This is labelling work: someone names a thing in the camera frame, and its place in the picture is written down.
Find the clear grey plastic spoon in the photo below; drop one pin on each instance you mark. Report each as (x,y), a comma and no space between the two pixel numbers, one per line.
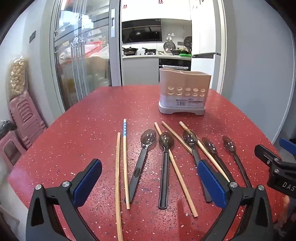
(141,160)

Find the black range hood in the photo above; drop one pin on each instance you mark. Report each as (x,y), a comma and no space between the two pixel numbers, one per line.
(141,31)

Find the plain wooden chopstick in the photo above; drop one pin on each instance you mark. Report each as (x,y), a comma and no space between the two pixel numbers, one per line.
(118,173)
(183,185)
(178,139)

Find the black built-in oven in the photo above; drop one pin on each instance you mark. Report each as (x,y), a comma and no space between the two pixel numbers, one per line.
(173,62)

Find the person's right hand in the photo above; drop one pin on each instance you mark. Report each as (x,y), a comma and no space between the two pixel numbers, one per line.
(287,208)

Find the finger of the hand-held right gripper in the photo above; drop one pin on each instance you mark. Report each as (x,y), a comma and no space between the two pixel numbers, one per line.
(264,154)
(288,144)

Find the clear brown plastic spoon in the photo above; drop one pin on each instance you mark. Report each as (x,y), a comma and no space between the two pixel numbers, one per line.
(166,141)
(189,138)
(209,146)
(229,143)

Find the green cutting board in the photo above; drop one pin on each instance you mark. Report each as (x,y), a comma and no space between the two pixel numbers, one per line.
(185,55)

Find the stack of pink stools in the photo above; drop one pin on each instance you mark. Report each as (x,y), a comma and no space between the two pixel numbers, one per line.
(25,115)

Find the black frying pan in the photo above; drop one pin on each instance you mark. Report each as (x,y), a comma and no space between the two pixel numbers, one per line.
(150,50)

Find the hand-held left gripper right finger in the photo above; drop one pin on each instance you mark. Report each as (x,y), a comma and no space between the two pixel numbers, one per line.
(211,183)

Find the dark cooking pot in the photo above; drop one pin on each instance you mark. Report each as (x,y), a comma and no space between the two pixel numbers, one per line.
(176,51)

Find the pale patterned wooden chopstick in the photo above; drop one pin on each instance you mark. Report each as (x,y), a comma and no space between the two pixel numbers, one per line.
(183,125)

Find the white refrigerator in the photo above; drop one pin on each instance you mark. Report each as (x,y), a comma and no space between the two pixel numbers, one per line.
(203,34)

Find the pink plastic stool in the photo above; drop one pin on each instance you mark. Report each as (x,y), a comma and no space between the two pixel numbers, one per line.
(11,150)

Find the black wall switch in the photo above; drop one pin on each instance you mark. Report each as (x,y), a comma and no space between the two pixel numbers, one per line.
(32,36)

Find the white wall ornament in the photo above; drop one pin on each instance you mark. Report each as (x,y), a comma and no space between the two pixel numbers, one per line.
(170,37)

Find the black bag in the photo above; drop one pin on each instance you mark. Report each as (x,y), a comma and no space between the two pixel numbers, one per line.
(7,128)

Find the blue patterned wooden chopstick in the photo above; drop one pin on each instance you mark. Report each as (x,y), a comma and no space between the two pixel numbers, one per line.
(125,162)

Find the beige utensil holder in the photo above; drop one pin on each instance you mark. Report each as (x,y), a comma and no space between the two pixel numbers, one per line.
(185,81)

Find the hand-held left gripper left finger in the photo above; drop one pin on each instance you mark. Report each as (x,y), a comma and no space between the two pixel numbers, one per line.
(89,180)

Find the round black rack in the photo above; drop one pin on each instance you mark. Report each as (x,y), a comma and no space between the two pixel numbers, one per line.
(187,41)

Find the grey kitchen cabinet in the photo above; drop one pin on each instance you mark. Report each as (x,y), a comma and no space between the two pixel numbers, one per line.
(138,69)

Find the sliding glass door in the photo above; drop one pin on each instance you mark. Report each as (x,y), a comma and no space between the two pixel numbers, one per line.
(78,58)

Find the round metal steamer rack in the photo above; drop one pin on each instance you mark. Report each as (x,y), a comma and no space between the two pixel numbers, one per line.
(168,45)

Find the red plastic basket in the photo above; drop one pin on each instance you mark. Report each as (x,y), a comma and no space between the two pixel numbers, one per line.
(92,49)

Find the clear bag of nuts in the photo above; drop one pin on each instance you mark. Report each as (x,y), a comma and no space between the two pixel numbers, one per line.
(16,76)

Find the black wok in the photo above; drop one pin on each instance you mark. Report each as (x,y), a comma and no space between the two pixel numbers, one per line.
(130,51)

